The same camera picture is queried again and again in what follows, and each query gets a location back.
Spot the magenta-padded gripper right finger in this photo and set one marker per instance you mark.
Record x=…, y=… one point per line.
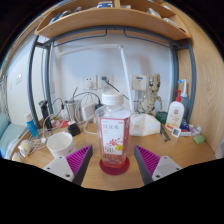
x=165, y=165

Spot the white power adapter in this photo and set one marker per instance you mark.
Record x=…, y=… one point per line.
x=88, y=111

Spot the small green packet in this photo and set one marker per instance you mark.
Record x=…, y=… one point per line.
x=199, y=139

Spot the bagged bread roll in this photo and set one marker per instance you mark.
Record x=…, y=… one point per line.
x=25, y=148

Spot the white pump bottle red nozzle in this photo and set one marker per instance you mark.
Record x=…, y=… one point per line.
x=175, y=115

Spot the tree creature figurine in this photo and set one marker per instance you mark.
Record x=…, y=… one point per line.
x=152, y=95

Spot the white desk lamp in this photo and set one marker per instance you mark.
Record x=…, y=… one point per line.
x=126, y=76

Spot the white wall socket with plug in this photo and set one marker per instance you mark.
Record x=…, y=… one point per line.
x=105, y=81

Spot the black charger block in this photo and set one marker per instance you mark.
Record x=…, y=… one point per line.
x=74, y=129

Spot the clear spray bottle white nozzle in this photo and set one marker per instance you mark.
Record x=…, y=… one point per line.
x=185, y=96

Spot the white wall box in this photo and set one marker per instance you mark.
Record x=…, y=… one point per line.
x=139, y=82

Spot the dark green pot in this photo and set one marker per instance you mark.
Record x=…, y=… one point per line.
x=161, y=117

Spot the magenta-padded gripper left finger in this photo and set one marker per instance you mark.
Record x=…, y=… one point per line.
x=58, y=165

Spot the black electric shaver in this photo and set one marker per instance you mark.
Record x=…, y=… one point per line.
x=45, y=113

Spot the wooden shelf unit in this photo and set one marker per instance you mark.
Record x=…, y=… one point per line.
x=113, y=20

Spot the blue tube white cap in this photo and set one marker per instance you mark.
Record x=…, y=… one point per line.
x=31, y=126

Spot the white cup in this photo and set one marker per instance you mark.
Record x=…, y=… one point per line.
x=60, y=145

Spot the bed with checked sheet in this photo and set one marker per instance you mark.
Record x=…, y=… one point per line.
x=8, y=136

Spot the grey metal bed frame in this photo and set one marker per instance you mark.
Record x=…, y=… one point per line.
x=176, y=80

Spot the small white thermometer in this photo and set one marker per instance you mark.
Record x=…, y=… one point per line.
x=176, y=132

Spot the white tissue pack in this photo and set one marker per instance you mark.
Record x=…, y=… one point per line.
x=145, y=125

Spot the clear bottle with pink label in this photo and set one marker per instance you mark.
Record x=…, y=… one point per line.
x=113, y=133

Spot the flat round red coaster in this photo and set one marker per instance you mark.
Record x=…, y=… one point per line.
x=115, y=170

